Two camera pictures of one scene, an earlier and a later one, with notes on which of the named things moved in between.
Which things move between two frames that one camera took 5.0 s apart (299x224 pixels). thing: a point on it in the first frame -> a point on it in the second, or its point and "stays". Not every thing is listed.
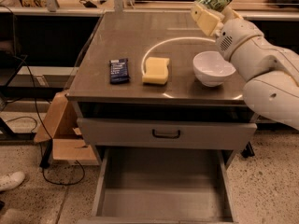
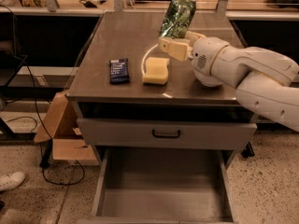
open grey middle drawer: x=163 y=186 stays
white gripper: x=237 y=35 -> x=206 y=57
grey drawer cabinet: x=153 y=90 stays
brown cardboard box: x=61 y=126 stays
